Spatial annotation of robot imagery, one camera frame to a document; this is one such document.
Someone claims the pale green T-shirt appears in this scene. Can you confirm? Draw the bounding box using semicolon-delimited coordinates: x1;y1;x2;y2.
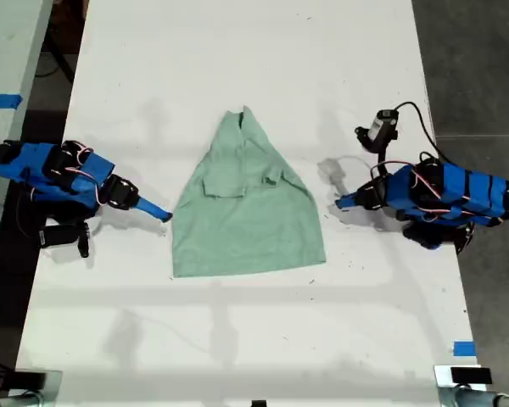
169;105;328;279

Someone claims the square blue tape piece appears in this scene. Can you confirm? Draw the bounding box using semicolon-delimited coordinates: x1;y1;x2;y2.
453;340;478;358

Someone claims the white side table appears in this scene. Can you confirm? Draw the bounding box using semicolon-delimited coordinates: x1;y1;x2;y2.
0;0;54;272

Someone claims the small black box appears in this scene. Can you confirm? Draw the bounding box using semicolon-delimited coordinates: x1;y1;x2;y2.
14;371;48;392
450;366;493;385

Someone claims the short black camera stalk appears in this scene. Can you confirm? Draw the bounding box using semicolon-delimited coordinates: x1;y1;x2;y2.
370;143;394;180

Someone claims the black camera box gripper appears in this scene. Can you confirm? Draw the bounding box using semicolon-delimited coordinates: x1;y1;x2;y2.
355;109;400;153
38;220;91;259

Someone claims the black camera cable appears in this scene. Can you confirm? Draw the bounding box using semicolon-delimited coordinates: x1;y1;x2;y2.
393;101;451;164

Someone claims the thin cable of camera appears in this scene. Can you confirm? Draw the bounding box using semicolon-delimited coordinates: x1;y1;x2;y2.
15;186;43;239

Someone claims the black floor cable loop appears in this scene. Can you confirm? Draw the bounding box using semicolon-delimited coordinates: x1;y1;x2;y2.
35;40;76;84

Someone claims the metal table clamp bracket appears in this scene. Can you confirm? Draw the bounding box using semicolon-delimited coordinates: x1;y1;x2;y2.
14;370;64;403
433;365;494;407

